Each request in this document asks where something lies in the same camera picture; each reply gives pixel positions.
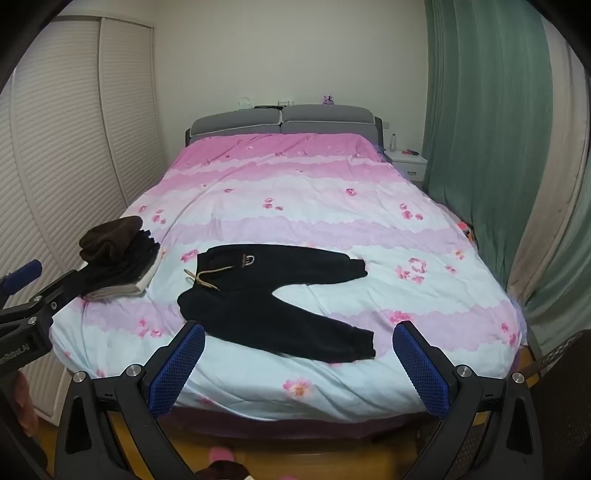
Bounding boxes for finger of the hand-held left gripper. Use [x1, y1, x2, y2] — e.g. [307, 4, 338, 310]
[0, 260, 43, 305]
[28, 268, 90, 320]

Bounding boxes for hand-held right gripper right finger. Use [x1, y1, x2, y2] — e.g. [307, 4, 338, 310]
[392, 320, 546, 480]

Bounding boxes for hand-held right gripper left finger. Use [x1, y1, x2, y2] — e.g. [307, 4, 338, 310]
[54, 320, 206, 480]

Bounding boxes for black drawstring pants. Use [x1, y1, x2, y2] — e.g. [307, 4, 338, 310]
[177, 244, 377, 364]

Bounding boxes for folded brown pants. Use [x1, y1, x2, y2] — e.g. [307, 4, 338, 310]
[78, 215, 145, 265]

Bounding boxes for person's left hand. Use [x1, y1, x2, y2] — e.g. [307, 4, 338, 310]
[11, 370, 41, 438]

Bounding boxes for folded black clothes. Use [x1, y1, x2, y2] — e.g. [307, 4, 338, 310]
[79, 228, 161, 297]

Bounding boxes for folded beige cloth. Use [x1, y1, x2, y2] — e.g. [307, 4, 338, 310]
[85, 249, 165, 302]

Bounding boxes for pink slipper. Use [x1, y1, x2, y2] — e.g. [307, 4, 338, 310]
[209, 446, 236, 468]

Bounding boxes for dark red cloth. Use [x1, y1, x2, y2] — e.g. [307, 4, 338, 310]
[194, 462, 253, 480]

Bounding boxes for white louvered wardrobe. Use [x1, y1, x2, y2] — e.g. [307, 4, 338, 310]
[0, 15, 168, 418]

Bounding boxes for dark chair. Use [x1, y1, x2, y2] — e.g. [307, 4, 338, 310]
[526, 330, 591, 480]

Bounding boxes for bed with pink floral duvet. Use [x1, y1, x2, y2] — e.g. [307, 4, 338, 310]
[50, 131, 528, 423]

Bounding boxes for white nightstand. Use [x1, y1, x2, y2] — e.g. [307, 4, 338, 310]
[390, 151, 429, 186]

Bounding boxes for grey headboard cushion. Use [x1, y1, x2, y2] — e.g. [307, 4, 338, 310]
[281, 104, 376, 136]
[190, 108, 284, 144]

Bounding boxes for green curtain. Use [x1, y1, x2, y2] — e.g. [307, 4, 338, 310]
[421, 0, 591, 335]

